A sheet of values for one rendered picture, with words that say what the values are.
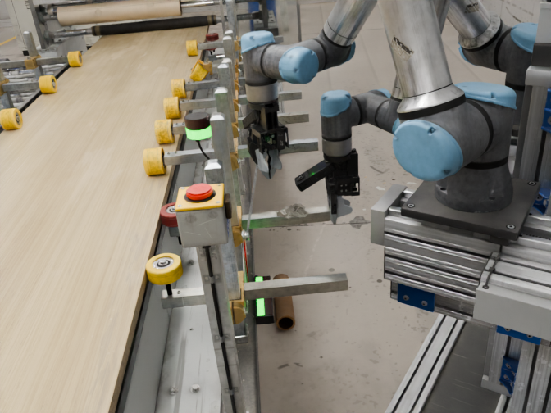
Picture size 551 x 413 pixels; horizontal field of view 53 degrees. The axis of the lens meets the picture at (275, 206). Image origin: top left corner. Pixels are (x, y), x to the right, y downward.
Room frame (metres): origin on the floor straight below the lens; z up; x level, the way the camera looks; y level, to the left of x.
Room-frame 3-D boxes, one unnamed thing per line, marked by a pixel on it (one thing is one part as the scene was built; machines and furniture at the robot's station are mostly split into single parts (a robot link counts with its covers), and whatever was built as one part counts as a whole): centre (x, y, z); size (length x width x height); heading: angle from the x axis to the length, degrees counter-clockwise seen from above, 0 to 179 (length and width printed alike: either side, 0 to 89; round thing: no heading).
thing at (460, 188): (0.98, -0.40, 1.09); 0.15 x 0.15 x 0.10
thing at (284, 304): (1.93, 0.00, 0.04); 0.30 x 0.08 x 0.08; 1
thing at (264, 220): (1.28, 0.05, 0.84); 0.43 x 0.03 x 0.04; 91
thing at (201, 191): (0.73, 0.11, 1.22); 0.04 x 0.04 x 0.02
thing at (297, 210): (1.28, -0.05, 0.87); 0.09 x 0.07 x 0.02; 91
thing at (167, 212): (1.28, 0.27, 0.85); 0.08 x 0.08 x 0.11
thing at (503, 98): (0.97, -0.40, 1.21); 0.13 x 0.12 x 0.14; 130
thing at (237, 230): (1.26, 0.12, 0.85); 0.13 x 0.06 x 0.05; 1
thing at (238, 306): (1.01, 0.12, 0.80); 0.13 x 0.06 x 0.05; 1
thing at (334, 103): (1.29, -0.17, 1.12); 0.09 x 0.08 x 0.11; 115
